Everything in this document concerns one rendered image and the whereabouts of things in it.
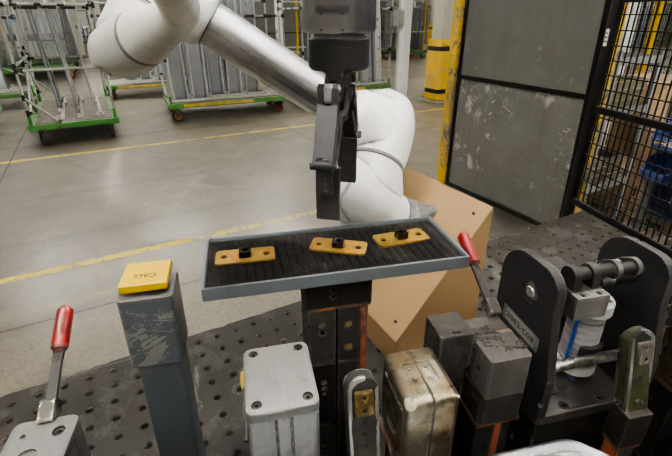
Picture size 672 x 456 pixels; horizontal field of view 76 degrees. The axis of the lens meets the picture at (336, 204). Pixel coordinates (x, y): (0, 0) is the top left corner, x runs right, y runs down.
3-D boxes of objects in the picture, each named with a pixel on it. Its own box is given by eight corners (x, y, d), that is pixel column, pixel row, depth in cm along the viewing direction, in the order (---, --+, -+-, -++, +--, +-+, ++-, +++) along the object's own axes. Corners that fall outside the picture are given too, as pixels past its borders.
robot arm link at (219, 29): (378, 186, 122) (397, 123, 130) (417, 174, 108) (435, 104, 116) (102, 23, 90) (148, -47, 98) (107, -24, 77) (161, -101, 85)
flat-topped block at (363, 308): (311, 486, 77) (304, 276, 59) (304, 446, 84) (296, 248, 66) (364, 474, 79) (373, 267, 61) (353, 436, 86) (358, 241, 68)
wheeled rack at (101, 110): (123, 138, 564) (93, -11, 493) (33, 148, 519) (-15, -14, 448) (112, 112, 716) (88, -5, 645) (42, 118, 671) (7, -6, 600)
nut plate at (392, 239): (381, 248, 64) (381, 241, 63) (371, 237, 67) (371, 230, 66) (431, 239, 66) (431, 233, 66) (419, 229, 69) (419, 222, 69)
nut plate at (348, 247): (308, 250, 63) (307, 243, 63) (314, 238, 66) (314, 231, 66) (364, 256, 62) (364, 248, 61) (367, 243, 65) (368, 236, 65)
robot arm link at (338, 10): (290, -19, 46) (292, 40, 49) (373, -20, 45) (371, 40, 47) (310, -14, 55) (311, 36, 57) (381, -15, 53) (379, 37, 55)
